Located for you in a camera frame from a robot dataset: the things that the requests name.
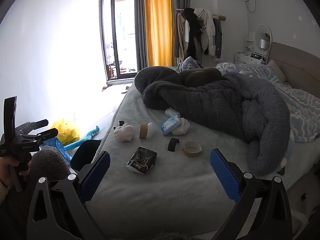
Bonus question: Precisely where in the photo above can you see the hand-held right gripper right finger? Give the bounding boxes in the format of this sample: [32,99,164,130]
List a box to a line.
[209,148,293,240]

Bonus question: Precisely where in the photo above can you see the brown cardboard tape core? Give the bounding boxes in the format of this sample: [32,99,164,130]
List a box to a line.
[139,123,149,139]
[182,141,202,157]

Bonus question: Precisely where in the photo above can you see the white crumpled tissue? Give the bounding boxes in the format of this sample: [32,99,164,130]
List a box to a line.
[113,124,134,142]

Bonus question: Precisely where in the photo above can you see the white jacket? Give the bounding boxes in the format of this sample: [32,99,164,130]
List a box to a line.
[194,8,216,57]

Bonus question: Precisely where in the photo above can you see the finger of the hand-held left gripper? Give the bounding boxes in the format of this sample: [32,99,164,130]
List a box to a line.
[25,128,59,142]
[16,119,49,135]

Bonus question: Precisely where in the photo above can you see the white dresser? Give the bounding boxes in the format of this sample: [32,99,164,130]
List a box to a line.
[234,52,268,65]

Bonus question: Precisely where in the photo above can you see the yellow plastic bag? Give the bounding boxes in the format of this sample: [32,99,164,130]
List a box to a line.
[51,118,81,145]

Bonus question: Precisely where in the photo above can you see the blue white patterned quilt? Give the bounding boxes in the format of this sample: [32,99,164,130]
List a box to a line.
[174,56,320,143]

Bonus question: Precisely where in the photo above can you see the white cord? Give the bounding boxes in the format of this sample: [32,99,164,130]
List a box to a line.
[91,138,104,164]

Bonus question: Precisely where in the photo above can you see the black bin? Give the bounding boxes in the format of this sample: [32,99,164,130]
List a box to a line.
[70,139,102,171]

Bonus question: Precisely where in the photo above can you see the bed with light grey sheet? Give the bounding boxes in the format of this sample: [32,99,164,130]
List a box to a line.
[85,42,320,240]

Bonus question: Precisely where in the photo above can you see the black jacket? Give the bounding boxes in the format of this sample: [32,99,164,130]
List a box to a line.
[184,7,203,58]

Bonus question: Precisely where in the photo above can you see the yellow curtain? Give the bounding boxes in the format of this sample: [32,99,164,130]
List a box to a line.
[143,0,173,67]

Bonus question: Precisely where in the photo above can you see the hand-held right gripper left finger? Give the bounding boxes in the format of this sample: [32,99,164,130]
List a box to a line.
[27,151,111,240]

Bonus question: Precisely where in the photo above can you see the round mirror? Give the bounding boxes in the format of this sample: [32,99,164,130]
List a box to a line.
[255,24,272,51]

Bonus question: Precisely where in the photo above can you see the beige coat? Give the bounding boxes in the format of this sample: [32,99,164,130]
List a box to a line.
[173,12,187,58]

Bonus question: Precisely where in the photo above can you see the brown plush cushion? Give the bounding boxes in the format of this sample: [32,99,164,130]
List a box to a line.
[180,67,223,87]

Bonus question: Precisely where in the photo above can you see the blue tissue pack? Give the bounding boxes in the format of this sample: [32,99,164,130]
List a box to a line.
[160,115,181,136]

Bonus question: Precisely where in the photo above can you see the white desk organizer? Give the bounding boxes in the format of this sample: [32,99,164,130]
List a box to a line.
[245,32,256,55]

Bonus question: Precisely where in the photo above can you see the blue plastic packet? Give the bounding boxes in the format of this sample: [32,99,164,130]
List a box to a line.
[40,138,72,163]

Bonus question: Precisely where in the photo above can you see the clear bubble wrap piece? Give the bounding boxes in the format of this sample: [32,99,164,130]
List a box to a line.
[165,107,181,118]
[147,122,157,138]

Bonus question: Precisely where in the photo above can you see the person's left hand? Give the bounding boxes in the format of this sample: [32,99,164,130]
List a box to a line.
[0,156,32,188]

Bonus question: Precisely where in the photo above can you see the white cloth under tissues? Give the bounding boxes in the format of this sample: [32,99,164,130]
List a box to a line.
[172,117,191,136]

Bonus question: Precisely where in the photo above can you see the beige pillow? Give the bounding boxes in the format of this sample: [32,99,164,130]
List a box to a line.
[266,59,287,83]

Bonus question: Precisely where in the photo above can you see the black framed window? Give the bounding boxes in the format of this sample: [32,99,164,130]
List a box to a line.
[100,0,138,81]

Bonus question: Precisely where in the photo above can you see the dark grey fleece blanket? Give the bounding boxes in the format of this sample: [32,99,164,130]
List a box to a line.
[134,66,291,177]

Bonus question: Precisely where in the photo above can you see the clothes rail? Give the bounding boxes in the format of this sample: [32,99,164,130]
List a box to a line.
[175,8,227,21]

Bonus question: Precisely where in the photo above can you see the person's grey fleece leg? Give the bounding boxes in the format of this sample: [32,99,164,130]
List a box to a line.
[5,149,73,240]

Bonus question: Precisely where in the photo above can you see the white table lamp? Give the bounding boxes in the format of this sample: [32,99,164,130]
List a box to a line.
[259,39,269,61]

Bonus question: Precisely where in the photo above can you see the grey garment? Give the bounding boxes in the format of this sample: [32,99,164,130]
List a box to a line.
[212,17,223,59]

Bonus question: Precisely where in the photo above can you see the blue dinosaur toy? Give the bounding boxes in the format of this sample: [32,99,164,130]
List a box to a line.
[62,125,100,151]

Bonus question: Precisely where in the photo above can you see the person's left forearm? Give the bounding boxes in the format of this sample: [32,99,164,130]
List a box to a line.
[0,180,11,207]

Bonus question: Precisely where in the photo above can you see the black band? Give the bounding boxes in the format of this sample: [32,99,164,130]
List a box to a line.
[167,138,180,153]

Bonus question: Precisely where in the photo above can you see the black snack packet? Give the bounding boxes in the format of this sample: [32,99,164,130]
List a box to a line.
[126,146,158,175]

